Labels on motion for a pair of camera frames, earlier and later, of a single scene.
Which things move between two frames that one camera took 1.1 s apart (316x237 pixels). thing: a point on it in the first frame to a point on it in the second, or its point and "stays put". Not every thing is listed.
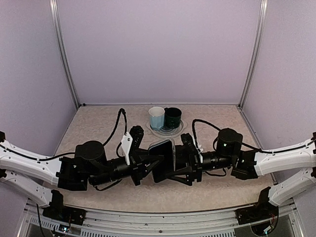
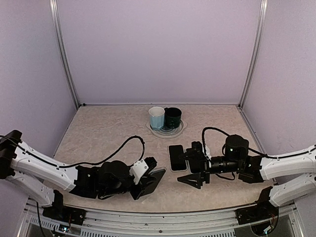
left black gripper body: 137,170 to 141,188
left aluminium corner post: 54,5 stays put
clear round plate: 167,133 stays put
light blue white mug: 156,115 stays put
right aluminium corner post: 255,53 stays put
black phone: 166,166 to 149,182
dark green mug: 172,117 stays put
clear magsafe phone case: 166,148 to 149,182
